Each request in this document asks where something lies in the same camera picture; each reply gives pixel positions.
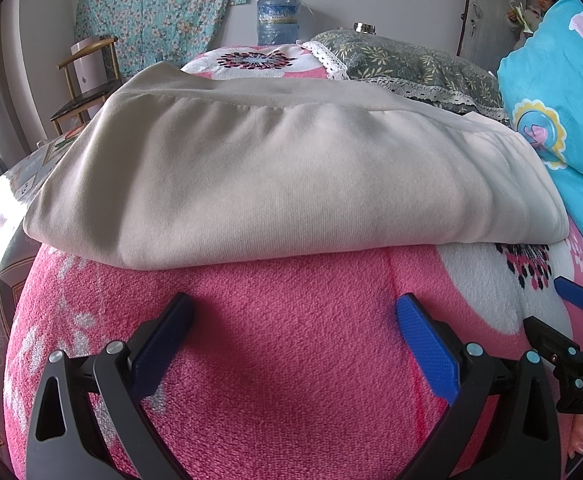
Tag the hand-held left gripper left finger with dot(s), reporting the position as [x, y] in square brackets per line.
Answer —
[164, 345]

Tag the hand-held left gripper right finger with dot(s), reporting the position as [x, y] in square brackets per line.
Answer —
[429, 347]

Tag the cream zip jacket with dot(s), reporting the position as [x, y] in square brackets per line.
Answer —
[281, 175]

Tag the pink flower blanket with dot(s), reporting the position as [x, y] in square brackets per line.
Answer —
[281, 335]

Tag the patterned bed sheet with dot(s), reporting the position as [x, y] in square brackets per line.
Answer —
[31, 170]

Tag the wooden chair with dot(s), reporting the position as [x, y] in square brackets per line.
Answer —
[78, 102]

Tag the grey floral pillow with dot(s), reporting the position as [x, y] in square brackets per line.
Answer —
[411, 60]

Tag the white box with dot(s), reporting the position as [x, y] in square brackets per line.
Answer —
[88, 70]

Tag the grey wardrobe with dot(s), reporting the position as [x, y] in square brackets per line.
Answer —
[496, 10]

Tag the teal floral hanging cloth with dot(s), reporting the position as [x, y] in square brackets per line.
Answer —
[156, 10]

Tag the blue water jug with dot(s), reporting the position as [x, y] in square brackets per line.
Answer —
[277, 20]

